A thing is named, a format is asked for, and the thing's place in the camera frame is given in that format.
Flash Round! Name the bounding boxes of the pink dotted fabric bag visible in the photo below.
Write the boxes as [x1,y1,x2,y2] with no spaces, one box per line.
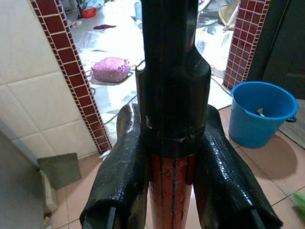
[90,56,132,83]

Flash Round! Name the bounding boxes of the dark red cloth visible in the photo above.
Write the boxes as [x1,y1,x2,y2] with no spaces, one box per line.
[93,24,117,30]

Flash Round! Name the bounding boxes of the grey square tile piece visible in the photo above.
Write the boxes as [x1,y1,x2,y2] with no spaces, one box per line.
[37,153,82,190]

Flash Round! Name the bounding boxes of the blue plastic bucket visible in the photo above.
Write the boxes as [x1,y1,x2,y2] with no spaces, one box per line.
[228,81,299,149]

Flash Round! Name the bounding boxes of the green plastic object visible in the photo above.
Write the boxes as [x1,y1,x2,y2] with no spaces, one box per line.
[290,190,305,214]

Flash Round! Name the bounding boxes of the red broom handle black grip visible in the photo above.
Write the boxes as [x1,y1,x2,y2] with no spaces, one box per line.
[135,0,212,229]

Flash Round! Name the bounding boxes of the green hose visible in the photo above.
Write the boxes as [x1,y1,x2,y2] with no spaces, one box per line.
[104,94,138,125]

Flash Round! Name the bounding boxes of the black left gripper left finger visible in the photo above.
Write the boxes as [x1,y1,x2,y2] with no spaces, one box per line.
[80,103,150,229]

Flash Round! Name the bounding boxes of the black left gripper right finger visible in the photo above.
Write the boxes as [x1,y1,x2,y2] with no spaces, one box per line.
[193,104,284,229]

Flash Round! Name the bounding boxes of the dark door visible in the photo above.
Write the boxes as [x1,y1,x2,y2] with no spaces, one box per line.
[247,0,305,100]

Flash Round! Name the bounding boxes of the red plastic basin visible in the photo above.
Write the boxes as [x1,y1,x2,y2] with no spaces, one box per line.
[81,7,97,19]

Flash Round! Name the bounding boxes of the red mosaic tile door pillar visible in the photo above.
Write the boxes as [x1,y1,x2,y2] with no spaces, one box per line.
[29,0,112,154]
[223,0,272,91]

